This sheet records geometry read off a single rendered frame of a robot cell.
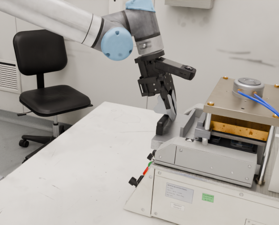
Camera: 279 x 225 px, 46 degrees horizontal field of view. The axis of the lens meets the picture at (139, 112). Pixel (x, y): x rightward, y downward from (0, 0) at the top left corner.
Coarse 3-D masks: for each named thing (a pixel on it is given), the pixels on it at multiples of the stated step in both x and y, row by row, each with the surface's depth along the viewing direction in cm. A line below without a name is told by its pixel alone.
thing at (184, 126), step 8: (192, 112) 101; (176, 120) 105; (184, 120) 105; (192, 120) 102; (168, 128) 99; (176, 128) 100; (184, 128) 92; (192, 128) 100; (160, 136) 94; (168, 136) 94; (176, 136) 95; (184, 136) 94; (192, 136) 95; (152, 144) 93; (160, 144) 92; (256, 168) 84
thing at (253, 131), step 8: (216, 120) 85; (224, 120) 85; (232, 120) 85; (240, 120) 86; (216, 128) 85; (224, 128) 84; (232, 128) 83; (240, 128) 82; (248, 128) 82; (256, 128) 82; (264, 128) 82; (224, 136) 85; (232, 136) 84; (240, 136) 83; (248, 136) 82; (256, 136) 81; (264, 136) 81; (256, 144) 82; (264, 144) 81
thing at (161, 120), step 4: (164, 116) 97; (168, 116) 98; (160, 120) 95; (164, 120) 95; (168, 120) 98; (160, 124) 93; (164, 124) 94; (156, 128) 94; (160, 128) 94; (156, 132) 95; (160, 132) 94
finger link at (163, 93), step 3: (162, 84) 94; (162, 87) 93; (162, 90) 93; (165, 90) 94; (162, 93) 93; (165, 93) 93; (162, 96) 93; (165, 96) 93; (162, 99) 94; (165, 99) 94; (168, 99) 95; (165, 102) 94; (168, 102) 94; (165, 105) 96; (168, 105) 95; (168, 108) 96
